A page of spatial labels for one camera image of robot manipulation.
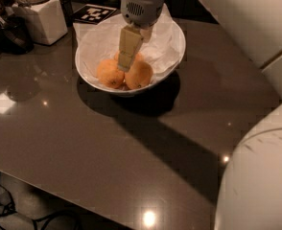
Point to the orange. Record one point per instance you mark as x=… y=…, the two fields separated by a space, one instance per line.
x=138 y=56
x=139 y=75
x=108 y=73

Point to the dark round pot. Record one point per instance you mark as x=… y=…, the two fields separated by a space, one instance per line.
x=15 y=39

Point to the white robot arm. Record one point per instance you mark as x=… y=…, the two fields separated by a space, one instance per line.
x=248 y=191

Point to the white ceramic bowl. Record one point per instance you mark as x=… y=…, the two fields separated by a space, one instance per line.
x=133 y=91

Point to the black white marker card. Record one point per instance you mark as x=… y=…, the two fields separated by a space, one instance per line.
x=93 y=14

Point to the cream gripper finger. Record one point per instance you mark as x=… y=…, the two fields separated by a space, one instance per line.
x=146 y=34
x=130 y=43

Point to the white crumpled paper liner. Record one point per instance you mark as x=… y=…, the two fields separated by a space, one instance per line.
x=161 y=45

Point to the white rounded gripper body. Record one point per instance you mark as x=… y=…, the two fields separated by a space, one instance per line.
x=143 y=10

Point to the dark cup behind jar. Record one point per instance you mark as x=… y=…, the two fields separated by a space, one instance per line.
x=67 y=11

